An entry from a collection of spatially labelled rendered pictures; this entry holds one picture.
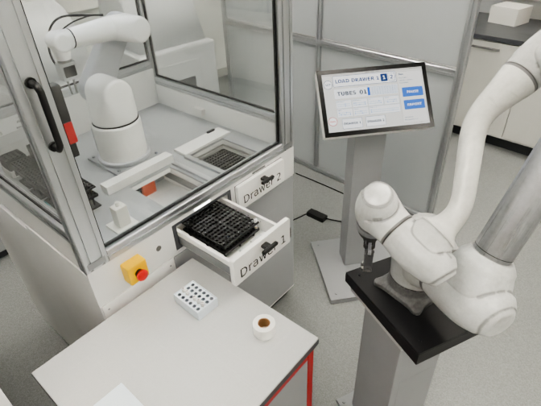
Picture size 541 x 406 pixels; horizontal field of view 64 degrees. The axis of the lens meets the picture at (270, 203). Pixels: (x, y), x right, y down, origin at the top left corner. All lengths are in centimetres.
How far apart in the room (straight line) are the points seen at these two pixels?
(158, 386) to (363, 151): 144
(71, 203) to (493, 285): 112
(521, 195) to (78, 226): 116
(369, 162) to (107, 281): 138
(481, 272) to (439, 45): 172
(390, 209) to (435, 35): 176
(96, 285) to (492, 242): 114
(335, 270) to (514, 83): 169
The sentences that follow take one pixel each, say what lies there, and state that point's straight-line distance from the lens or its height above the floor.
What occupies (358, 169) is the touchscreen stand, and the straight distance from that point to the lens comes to 226.
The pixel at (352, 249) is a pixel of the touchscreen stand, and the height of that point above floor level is 16.
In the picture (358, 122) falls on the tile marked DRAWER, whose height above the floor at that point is 100.
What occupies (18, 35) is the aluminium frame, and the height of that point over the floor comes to 164.
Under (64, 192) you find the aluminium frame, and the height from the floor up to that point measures 124.
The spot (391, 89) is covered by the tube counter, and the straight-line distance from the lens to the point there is 214.
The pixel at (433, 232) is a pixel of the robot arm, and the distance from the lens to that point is 108.
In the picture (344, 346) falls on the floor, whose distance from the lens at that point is 232.
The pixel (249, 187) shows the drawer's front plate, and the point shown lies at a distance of 176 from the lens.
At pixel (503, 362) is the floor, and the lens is 247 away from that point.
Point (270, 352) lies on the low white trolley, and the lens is 136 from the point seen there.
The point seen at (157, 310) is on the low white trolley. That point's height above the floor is 76.
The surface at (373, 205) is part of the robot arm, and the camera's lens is 106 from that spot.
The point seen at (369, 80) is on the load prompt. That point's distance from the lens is 212.
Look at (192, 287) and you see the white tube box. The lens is 151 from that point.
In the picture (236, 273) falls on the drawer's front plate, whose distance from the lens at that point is 142.
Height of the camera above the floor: 187
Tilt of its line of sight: 36 degrees down
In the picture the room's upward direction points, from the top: 3 degrees counter-clockwise
